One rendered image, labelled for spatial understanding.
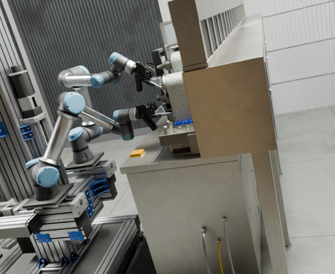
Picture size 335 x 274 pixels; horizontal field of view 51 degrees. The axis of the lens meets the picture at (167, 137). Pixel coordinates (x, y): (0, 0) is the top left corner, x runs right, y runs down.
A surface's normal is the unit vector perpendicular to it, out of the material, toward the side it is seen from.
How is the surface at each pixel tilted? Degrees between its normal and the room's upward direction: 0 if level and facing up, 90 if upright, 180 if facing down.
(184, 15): 90
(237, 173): 90
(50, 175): 96
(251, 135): 90
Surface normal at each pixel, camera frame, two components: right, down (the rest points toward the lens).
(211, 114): -0.24, 0.36
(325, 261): -0.24, -0.92
